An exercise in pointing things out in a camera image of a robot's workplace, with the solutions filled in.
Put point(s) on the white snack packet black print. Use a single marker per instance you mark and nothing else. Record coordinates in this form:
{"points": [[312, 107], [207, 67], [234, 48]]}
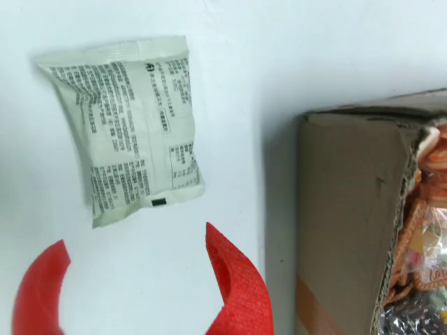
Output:
{"points": [[132, 139]]}

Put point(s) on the orange and white snack packet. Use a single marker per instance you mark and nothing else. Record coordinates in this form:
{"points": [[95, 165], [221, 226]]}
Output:
{"points": [[434, 153]]}

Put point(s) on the dark chocolate snack packet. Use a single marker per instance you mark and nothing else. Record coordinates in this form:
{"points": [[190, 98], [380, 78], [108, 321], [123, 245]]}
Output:
{"points": [[408, 322]]}

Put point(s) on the brown cardboard box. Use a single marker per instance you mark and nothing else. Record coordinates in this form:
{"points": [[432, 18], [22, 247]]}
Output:
{"points": [[349, 209]]}

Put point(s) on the clear pastel candy bag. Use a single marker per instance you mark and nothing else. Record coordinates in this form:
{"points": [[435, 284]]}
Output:
{"points": [[436, 247]]}

